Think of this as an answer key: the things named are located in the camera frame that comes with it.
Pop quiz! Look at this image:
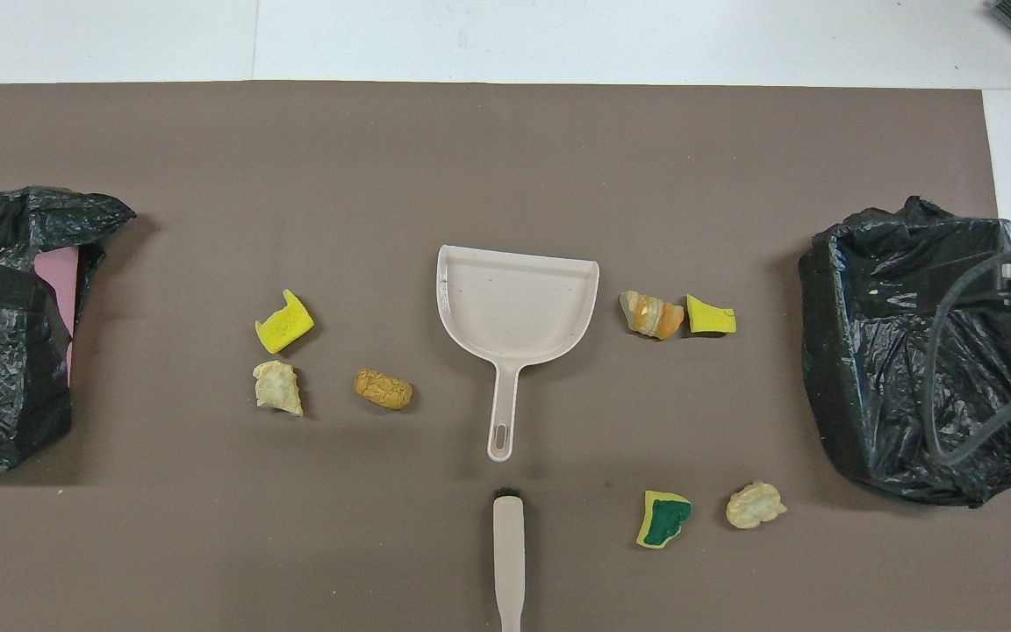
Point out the black bag lined bin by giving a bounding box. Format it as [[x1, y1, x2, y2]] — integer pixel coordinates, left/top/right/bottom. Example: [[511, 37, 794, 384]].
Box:
[[798, 195, 1011, 508]]

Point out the orange beige striped chunk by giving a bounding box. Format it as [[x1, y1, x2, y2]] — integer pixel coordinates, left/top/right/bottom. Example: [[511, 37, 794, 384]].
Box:
[[619, 290, 686, 341]]

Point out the beige handled hand brush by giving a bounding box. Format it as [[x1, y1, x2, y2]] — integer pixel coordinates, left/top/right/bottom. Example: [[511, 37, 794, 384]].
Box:
[[491, 488, 528, 632]]

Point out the plain yellow sponge wedge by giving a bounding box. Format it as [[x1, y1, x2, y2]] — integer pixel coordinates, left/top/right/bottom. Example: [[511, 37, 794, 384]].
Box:
[[685, 293, 737, 335]]

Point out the tan cork-like lump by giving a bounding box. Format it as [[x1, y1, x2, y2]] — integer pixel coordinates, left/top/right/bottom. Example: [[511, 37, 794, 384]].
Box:
[[354, 367, 414, 412]]

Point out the pink plastic bin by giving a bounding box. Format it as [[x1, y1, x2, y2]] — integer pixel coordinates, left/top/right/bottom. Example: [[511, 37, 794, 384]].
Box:
[[34, 246, 82, 387]]

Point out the curved yellow green sponge piece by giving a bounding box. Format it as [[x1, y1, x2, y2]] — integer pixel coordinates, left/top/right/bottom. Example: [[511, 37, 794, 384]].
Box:
[[255, 289, 315, 356]]

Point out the beige plastic dustpan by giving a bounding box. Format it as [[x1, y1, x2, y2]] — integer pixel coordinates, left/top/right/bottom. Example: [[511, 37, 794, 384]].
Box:
[[435, 244, 601, 463]]

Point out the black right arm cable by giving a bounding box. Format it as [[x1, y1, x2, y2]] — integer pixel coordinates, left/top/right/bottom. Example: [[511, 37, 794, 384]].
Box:
[[921, 241, 1011, 468]]

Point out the cream foam chunk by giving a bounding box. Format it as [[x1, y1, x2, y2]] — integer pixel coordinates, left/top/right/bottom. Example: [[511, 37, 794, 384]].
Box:
[[252, 360, 305, 418], [726, 479, 788, 530]]

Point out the brown paper table mat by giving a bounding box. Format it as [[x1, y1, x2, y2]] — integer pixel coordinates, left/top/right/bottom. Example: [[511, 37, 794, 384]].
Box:
[[0, 81, 1011, 632]]

